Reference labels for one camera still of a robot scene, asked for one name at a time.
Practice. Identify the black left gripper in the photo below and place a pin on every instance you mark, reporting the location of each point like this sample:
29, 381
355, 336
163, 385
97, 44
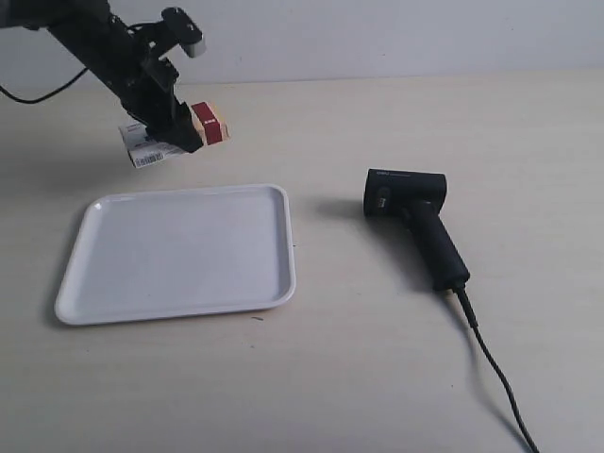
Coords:
136, 70

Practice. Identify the white red medicine box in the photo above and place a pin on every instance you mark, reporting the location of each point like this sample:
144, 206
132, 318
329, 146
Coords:
144, 151

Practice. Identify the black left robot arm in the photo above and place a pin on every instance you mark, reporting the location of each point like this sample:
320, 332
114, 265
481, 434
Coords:
79, 26

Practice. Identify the white plastic tray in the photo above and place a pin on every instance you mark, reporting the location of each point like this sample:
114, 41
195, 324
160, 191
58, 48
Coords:
181, 253

